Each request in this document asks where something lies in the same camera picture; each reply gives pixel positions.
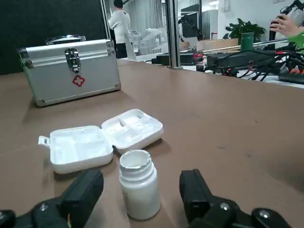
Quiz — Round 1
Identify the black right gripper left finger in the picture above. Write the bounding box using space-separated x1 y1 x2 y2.
0 168 105 228

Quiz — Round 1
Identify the silver aluminium medicine case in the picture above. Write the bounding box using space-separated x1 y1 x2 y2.
18 34 122 108

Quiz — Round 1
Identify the green potted plant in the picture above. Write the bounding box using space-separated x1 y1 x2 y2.
225 18 266 40

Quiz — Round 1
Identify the person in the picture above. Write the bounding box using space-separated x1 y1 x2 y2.
109 0 132 59

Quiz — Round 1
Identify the small white medicine bottle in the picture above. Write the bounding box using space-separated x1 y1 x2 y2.
118 149 162 220

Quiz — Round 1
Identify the aluminium post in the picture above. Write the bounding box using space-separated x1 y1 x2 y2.
166 0 184 70

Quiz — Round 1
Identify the long black power strip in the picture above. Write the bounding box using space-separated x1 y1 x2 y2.
206 51 277 70

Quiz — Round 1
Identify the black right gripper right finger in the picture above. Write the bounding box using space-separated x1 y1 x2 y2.
179 168 297 228

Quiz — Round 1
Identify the white open pill box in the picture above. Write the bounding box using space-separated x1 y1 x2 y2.
38 108 164 175

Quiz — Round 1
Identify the brown cardboard box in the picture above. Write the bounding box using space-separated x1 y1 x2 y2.
196 38 239 52

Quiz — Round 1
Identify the black monitor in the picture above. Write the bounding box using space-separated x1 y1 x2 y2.
180 4 200 38

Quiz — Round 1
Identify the green cup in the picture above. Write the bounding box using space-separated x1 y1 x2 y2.
240 32 254 52

